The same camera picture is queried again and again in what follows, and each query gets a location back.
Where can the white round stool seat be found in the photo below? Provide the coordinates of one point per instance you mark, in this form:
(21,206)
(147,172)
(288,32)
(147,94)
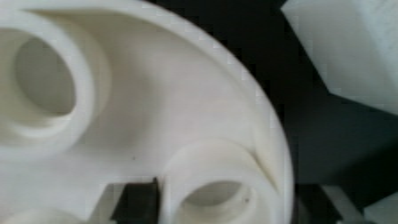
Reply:
(133,109)

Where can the white U-shaped fence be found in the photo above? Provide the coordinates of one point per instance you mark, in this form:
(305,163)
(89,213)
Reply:
(380,212)

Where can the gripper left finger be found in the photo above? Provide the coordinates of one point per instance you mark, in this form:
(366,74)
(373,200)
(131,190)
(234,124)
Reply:
(105,205)

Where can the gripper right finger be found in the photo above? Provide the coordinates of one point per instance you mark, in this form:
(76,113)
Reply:
(352,216)

